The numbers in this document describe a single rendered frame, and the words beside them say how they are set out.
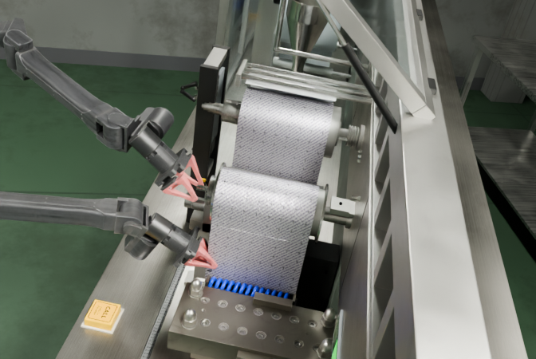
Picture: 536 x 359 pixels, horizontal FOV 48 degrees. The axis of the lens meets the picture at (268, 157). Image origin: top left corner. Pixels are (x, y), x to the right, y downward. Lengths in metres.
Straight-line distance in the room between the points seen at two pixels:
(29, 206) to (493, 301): 0.99
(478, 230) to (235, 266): 0.61
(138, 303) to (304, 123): 0.65
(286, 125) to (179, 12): 3.20
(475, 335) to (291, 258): 0.83
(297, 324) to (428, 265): 0.76
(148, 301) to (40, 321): 1.23
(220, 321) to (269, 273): 0.17
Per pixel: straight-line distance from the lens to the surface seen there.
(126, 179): 3.60
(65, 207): 1.45
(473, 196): 1.34
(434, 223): 0.84
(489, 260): 1.18
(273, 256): 1.48
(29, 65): 1.60
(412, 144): 1.00
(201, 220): 1.56
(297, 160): 1.59
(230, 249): 1.49
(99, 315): 1.62
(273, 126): 1.55
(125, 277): 1.74
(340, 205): 1.44
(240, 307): 1.51
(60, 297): 2.93
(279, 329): 1.47
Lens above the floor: 2.14
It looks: 33 degrees down
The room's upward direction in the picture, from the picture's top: 10 degrees clockwise
